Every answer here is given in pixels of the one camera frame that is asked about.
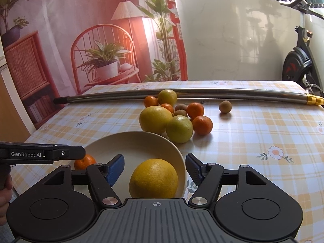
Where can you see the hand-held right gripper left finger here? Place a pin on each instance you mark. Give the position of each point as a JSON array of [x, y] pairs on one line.
[[116, 169]]

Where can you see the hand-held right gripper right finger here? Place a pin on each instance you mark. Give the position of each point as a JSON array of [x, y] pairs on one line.
[[193, 169]]

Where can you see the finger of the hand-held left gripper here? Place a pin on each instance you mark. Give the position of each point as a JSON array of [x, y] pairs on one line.
[[72, 153]]

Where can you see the orange mandarin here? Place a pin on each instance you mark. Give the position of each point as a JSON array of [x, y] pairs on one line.
[[150, 101], [202, 125], [167, 107], [196, 110], [84, 163]]

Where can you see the cream bowl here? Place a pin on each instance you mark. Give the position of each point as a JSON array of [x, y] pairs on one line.
[[121, 144]]

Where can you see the large yellow orange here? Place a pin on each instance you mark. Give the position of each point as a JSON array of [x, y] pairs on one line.
[[153, 179]]

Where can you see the yellow-green orange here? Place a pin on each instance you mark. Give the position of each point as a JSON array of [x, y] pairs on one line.
[[179, 129], [167, 97]]

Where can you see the person's left hand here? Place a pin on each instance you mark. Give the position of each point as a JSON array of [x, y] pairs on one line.
[[5, 202]]

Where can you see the brown kiwi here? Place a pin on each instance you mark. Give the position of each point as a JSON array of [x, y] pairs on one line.
[[180, 113], [225, 106], [181, 106]]

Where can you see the yellow lemon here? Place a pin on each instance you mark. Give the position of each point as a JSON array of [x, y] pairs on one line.
[[154, 119]]

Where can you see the plaid floral tablecloth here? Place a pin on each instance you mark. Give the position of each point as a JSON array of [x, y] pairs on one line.
[[253, 131]]

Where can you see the metal pole with gold end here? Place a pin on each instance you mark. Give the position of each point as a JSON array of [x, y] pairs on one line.
[[227, 93]]

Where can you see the black exercise bike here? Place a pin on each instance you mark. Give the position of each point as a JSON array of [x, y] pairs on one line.
[[298, 60]]

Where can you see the printed wall tapestry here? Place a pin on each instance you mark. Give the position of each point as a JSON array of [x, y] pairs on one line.
[[63, 17]]

